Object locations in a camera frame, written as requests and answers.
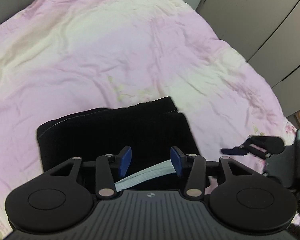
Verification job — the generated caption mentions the black pants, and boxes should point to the black pants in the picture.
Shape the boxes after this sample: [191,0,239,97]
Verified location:
[37,97,199,176]

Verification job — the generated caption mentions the pink floral duvet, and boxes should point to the pink floral duvet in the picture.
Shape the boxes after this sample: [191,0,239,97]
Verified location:
[0,0,295,239]

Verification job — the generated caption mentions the beige wardrobe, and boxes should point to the beige wardrobe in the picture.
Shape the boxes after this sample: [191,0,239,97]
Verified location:
[183,0,300,116]

